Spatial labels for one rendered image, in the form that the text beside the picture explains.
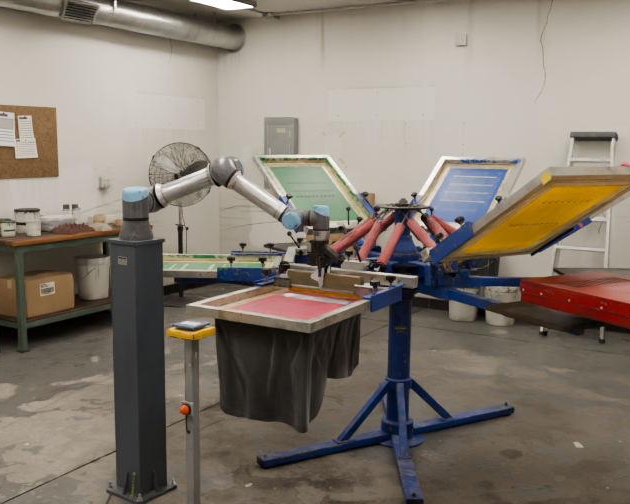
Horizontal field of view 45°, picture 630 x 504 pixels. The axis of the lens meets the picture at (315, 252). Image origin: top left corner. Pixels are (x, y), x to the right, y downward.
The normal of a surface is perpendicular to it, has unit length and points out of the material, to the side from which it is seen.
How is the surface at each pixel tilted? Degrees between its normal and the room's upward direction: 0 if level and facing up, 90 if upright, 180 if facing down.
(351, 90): 90
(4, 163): 90
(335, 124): 90
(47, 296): 90
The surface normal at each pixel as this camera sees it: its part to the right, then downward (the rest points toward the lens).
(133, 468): -0.58, 0.11
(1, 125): 0.86, 0.05
